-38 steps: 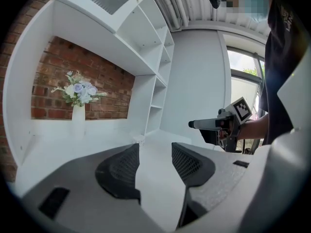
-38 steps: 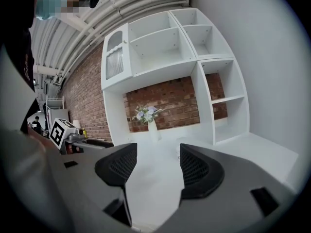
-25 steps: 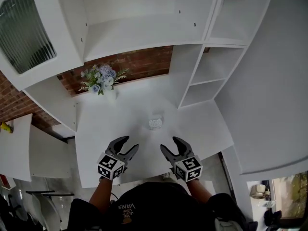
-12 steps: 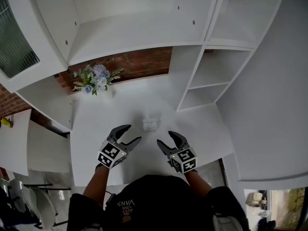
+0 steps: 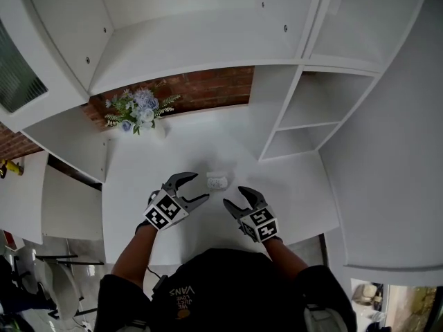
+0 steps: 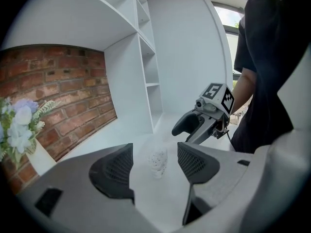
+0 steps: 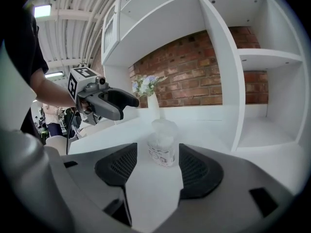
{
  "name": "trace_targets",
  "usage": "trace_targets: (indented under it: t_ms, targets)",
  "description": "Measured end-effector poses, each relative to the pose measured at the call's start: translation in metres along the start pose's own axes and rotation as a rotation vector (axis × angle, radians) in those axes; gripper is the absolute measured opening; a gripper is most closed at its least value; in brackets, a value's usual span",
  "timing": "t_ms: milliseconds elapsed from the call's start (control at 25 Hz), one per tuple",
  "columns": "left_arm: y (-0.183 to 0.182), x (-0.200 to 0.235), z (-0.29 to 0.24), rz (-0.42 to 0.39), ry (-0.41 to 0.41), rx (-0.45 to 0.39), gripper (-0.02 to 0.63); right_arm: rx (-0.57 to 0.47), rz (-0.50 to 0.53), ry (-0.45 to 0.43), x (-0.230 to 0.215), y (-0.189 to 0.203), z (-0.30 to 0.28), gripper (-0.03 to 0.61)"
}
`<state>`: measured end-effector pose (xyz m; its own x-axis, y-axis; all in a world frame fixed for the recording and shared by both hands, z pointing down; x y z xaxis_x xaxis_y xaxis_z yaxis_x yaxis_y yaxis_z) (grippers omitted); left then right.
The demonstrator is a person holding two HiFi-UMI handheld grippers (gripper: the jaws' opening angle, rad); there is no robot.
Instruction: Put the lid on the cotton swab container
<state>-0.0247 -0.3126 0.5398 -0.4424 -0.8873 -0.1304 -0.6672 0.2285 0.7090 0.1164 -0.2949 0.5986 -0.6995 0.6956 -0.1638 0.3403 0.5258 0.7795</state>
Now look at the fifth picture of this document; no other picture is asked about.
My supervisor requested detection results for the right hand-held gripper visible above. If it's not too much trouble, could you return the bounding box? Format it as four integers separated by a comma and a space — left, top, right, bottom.
222, 185, 280, 243

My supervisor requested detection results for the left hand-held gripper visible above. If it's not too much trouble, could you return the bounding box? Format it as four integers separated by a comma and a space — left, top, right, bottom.
143, 172, 210, 233

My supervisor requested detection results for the small white object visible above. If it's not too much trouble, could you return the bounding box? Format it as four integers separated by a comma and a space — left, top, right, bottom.
207, 176, 229, 191

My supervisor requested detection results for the person's left forearm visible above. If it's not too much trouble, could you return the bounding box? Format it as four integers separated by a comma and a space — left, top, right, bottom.
110, 219, 161, 287

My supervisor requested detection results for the person's right forearm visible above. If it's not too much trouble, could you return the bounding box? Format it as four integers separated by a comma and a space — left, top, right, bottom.
264, 235, 309, 280

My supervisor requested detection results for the white vase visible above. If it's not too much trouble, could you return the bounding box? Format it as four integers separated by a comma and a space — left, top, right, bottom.
152, 119, 169, 139

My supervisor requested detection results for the person in dark shirt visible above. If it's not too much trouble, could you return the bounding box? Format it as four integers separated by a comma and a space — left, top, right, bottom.
98, 248, 357, 332

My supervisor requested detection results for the blue white flower bouquet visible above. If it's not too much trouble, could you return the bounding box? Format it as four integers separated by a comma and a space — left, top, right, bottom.
104, 86, 181, 136

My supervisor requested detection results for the beige bag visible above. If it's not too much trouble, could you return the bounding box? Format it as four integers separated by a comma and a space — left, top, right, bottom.
352, 282, 379, 304

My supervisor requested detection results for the white shelf unit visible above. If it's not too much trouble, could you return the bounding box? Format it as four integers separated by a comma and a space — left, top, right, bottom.
0, 0, 443, 286

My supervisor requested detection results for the white side table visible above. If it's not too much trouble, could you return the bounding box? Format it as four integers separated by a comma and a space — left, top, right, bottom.
0, 150, 49, 245

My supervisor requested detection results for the yellow tool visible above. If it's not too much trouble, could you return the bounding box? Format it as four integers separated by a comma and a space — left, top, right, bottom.
0, 159, 24, 179

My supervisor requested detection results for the fluted glass cabinet door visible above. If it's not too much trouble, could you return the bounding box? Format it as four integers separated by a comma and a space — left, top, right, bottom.
0, 19, 49, 114

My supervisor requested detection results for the grey shoulder strap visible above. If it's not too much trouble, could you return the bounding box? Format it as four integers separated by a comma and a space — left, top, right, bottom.
120, 318, 150, 332
303, 302, 347, 332

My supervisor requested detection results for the white chair black frame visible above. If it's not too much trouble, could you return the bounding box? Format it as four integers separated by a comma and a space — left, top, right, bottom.
33, 250, 105, 322

